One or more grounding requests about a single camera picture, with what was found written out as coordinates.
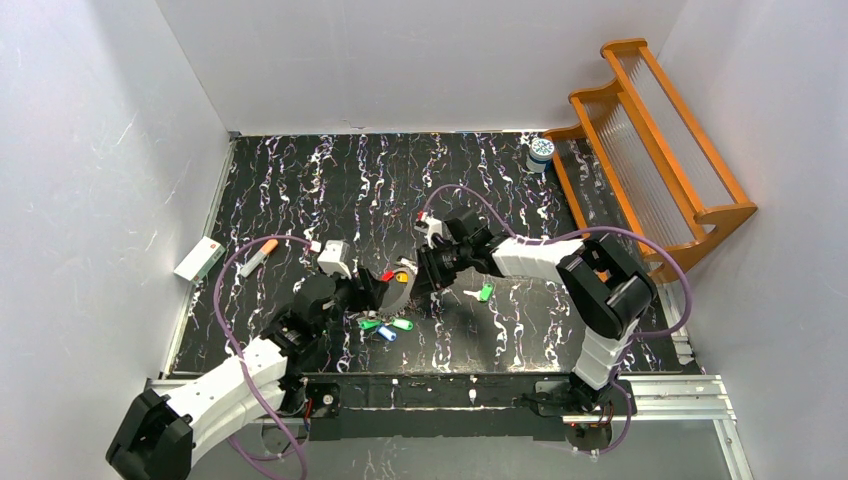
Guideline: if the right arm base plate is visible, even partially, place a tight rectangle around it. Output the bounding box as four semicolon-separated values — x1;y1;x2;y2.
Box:
519;379;638;420

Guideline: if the orange wooden rack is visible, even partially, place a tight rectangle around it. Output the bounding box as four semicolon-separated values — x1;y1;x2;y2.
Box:
543;38;757;271

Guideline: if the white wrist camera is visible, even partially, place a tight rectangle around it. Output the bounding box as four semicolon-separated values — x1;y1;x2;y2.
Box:
414;211;444;248
317;240;351;279

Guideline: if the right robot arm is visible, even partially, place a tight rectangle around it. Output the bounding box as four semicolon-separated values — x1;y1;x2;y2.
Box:
410;209;657;394

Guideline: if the keyring with coloured tags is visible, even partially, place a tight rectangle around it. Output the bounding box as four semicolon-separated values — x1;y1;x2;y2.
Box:
356;256;418;342

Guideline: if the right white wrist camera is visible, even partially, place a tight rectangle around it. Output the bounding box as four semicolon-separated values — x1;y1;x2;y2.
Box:
414;211;444;248

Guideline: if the aluminium rail frame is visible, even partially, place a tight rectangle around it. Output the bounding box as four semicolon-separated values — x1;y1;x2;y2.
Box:
147;373;752;479

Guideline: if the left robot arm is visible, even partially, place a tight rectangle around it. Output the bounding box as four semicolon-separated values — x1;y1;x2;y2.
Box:
105;269;389;479

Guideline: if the orange white marker tube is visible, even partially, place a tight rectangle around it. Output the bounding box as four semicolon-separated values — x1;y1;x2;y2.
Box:
238;239;278;277

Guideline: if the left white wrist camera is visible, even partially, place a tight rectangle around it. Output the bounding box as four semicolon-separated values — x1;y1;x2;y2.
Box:
317;240;351;279

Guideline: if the green tagged key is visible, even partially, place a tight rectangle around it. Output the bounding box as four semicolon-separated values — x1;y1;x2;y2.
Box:
463;282;494;303

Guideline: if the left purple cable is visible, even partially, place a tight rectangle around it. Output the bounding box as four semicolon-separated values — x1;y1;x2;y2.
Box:
213;235;323;480

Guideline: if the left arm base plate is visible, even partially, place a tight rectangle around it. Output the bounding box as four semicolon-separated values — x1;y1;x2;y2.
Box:
279;380;341;419

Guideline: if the small white blue jar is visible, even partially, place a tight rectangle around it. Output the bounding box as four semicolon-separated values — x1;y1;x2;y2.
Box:
526;137;556;173

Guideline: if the purple cable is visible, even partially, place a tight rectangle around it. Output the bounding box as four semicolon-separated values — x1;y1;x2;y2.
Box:
418;184;694;458
213;235;323;480

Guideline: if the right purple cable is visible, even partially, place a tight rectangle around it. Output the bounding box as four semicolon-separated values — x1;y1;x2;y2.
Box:
418;184;694;458

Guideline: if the white cardboard box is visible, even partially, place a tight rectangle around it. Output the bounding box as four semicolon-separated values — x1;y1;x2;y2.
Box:
173;236;225;285

